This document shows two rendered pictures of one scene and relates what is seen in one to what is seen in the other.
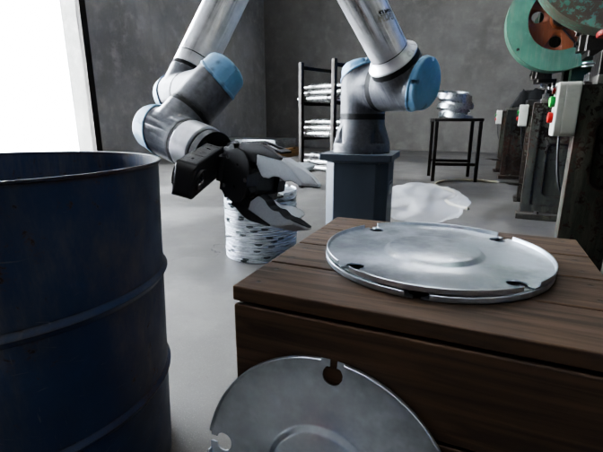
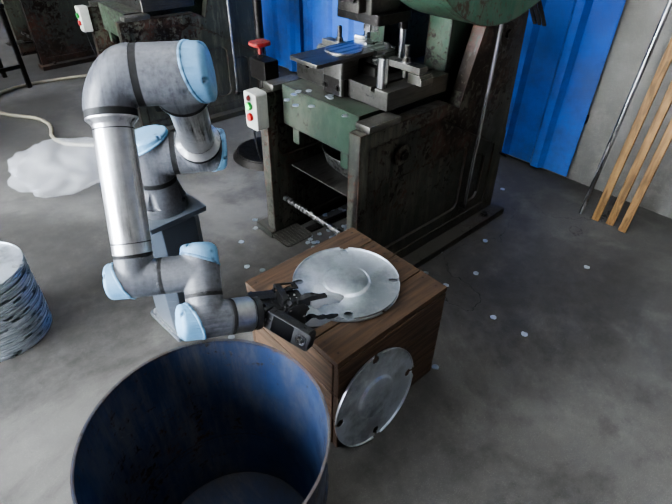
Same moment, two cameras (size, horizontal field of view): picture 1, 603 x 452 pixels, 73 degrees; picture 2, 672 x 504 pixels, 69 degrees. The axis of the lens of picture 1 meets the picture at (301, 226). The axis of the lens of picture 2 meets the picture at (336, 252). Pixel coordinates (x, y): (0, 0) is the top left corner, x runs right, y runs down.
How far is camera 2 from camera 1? 1.02 m
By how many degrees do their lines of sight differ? 62
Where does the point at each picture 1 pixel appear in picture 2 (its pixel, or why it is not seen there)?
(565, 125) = (263, 122)
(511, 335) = (420, 305)
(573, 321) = (418, 285)
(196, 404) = not seen: hidden behind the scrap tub
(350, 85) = (152, 163)
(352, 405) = (382, 363)
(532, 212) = not seen: hidden behind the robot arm
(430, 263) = (363, 291)
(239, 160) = (300, 309)
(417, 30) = not seen: outside the picture
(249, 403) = (348, 398)
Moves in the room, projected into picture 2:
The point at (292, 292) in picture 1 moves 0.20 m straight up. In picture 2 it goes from (358, 345) to (361, 281)
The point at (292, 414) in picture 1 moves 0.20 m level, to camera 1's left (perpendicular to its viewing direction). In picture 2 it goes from (364, 386) to (330, 453)
